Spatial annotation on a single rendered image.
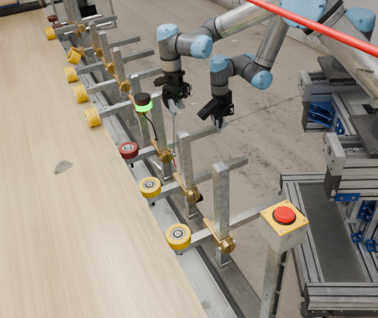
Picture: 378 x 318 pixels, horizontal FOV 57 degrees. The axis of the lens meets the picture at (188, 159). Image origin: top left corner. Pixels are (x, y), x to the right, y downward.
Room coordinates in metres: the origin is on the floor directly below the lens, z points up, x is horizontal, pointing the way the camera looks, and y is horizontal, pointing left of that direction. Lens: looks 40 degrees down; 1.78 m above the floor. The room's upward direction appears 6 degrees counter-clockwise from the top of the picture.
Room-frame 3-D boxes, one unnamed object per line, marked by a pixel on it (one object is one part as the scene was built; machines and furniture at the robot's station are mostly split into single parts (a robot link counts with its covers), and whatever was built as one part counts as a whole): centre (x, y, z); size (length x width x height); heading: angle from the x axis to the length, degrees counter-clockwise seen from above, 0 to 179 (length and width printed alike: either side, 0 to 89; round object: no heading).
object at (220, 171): (0.69, -0.08, 0.92); 0.03 x 0.03 x 0.48; 22
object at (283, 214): (0.45, -0.18, 1.22); 0.04 x 0.04 x 0.02
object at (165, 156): (1.17, 0.12, 0.85); 0.13 x 0.06 x 0.05; 22
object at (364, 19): (1.40, -0.75, 1.21); 0.13 x 0.12 x 0.14; 22
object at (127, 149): (1.14, 0.25, 0.85); 0.08 x 0.08 x 0.11
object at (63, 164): (1.06, 0.50, 0.91); 0.09 x 0.07 x 0.02; 139
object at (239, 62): (1.32, -0.26, 1.12); 0.11 x 0.11 x 0.08; 22
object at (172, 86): (1.19, 0.02, 1.15); 0.09 x 0.08 x 0.12; 42
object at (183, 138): (0.92, 0.01, 0.87); 0.03 x 0.03 x 0.48; 22
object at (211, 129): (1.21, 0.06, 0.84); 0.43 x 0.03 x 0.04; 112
